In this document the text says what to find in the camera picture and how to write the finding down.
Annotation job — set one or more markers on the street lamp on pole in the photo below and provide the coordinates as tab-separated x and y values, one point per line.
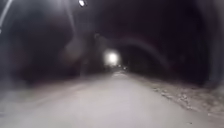
81	3

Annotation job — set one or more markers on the bright street lamp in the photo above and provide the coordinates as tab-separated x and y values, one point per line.
111	58

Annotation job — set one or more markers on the pale snowy road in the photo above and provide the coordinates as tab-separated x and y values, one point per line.
110	106

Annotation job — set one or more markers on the rough snowy verge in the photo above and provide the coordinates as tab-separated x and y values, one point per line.
190	96

